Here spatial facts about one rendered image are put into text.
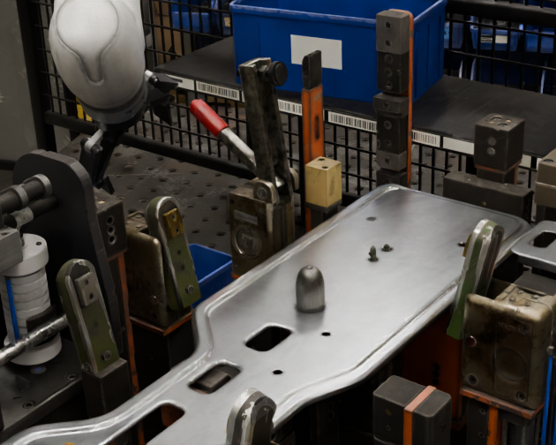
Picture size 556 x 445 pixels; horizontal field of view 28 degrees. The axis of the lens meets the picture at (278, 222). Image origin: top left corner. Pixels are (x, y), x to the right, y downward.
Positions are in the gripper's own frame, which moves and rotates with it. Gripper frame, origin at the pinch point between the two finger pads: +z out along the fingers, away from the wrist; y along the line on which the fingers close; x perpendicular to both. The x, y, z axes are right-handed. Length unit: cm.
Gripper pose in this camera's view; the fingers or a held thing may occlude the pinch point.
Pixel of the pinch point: (133, 149)
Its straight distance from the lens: 163.4
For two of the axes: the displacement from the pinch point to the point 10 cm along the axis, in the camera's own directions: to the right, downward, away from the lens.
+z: 0.0, 2.9, 9.6
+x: -8.0, -5.7, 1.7
